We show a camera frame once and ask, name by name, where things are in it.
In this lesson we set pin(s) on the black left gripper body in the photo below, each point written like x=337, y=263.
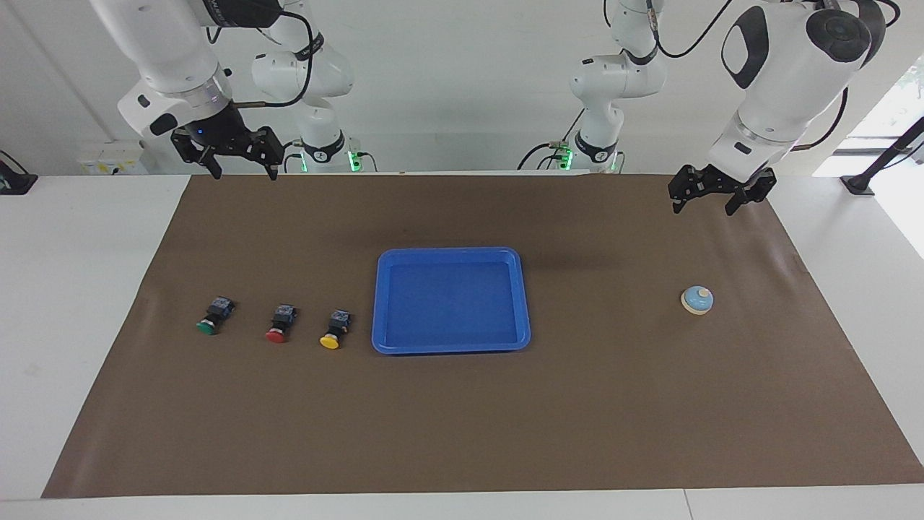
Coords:
x=715, y=180

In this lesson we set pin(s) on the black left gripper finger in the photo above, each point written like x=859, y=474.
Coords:
x=736, y=204
x=679, y=204

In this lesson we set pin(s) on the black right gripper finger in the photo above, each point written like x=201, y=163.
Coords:
x=214, y=165
x=273, y=167

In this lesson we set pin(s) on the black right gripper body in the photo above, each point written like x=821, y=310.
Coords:
x=224, y=130

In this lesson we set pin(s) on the blue call bell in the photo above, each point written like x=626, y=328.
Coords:
x=698, y=299

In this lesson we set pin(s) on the green push button switch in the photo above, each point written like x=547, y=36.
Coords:
x=215, y=315

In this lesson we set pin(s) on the red push button switch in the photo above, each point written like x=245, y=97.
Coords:
x=281, y=323

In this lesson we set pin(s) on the yellow push button switch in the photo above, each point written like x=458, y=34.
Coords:
x=336, y=329

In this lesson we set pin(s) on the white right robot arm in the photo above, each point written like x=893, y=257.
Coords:
x=170, y=50

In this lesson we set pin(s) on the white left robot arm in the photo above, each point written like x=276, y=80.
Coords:
x=779, y=79

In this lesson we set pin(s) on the blue plastic tray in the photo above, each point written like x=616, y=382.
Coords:
x=451, y=303

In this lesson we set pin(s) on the black table clamp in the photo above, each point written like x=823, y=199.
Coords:
x=14, y=180

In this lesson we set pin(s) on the brown table mat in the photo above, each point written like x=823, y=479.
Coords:
x=462, y=419

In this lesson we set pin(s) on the white wall socket box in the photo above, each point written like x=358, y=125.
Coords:
x=112, y=159

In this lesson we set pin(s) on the black camera stand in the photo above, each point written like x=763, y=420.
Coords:
x=877, y=165

